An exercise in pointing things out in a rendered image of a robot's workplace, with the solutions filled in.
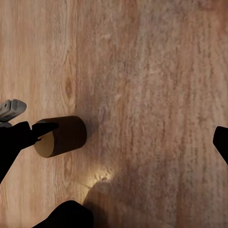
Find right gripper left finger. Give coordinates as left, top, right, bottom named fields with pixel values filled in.
left=0, top=126, right=25, bottom=183

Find pillar candle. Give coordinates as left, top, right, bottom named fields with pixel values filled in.
left=33, top=116, right=86, bottom=158

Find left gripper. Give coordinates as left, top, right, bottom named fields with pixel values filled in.
left=0, top=122, right=59, bottom=149

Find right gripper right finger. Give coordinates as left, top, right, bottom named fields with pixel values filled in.
left=213, top=126, right=228, bottom=165

